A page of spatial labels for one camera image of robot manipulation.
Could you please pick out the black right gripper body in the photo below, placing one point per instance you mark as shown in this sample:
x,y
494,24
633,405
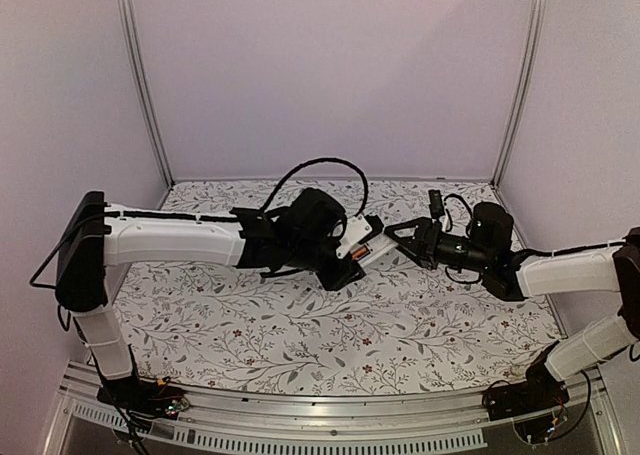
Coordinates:
x,y
427,243

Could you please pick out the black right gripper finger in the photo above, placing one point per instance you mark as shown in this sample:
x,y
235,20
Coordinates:
x,y
412,229
413,254

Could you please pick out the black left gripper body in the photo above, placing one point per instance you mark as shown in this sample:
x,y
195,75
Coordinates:
x,y
307,255

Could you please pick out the white remote control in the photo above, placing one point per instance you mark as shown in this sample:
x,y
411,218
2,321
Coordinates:
x,y
378,247

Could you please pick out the orange battery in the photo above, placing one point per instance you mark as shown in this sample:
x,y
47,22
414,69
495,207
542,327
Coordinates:
x,y
360,253

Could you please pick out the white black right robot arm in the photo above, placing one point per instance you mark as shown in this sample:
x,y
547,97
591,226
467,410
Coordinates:
x,y
515,276

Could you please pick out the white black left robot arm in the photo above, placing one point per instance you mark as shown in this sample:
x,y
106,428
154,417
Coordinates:
x,y
312,234

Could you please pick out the floral patterned table mat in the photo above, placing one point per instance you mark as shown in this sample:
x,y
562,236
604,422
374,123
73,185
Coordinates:
x,y
399,330

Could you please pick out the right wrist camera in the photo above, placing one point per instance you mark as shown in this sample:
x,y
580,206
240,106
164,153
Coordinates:
x,y
438,211

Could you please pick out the aluminium front rail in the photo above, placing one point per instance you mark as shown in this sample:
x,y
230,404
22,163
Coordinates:
x,y
228,422

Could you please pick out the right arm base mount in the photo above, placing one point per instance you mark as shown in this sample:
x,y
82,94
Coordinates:
x,y
539,391

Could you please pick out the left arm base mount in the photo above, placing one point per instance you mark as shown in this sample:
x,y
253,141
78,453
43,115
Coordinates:
x,y
147,399

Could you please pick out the right metal frame post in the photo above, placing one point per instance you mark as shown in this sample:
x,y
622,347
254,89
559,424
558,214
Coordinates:
x,y
525,76

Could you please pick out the metal frame post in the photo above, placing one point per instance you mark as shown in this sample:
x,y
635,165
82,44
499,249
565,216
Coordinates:
x,y
525,76
134,51

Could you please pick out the left metal frame post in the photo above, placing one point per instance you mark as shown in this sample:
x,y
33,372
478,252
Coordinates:
x,y
134,51

